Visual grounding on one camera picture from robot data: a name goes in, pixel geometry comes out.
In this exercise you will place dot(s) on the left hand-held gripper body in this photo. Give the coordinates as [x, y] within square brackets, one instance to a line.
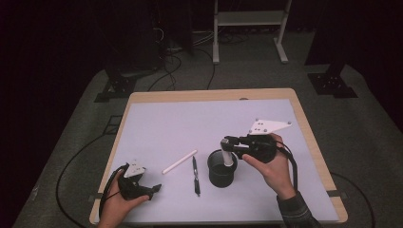
[130, 188]

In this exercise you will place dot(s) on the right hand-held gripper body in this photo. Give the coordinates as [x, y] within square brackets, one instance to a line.
[259, 147]

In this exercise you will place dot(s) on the white glue stick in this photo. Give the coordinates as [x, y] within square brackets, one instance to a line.
[227, 158]

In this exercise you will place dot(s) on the black mesh pen holder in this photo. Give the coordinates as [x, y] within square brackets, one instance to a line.
[221, 179]

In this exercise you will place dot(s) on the white pen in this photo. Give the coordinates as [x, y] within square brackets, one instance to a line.
[179, 162]

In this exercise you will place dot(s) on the black pen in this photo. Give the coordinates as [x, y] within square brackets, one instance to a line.
[195, 174]

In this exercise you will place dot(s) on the person's left hand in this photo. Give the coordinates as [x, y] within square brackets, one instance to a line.
[112, 209]

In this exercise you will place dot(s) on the person's right hand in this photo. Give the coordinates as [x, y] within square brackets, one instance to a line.
[275, 175]

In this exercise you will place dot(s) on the white table mat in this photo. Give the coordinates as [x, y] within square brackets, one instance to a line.
[190, 126]

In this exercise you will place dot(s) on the black stand base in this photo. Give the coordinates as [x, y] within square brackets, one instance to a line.
[117, 87]
[332, 84]

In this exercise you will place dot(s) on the white metal stand frame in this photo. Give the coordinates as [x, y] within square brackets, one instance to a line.
[250, 18]

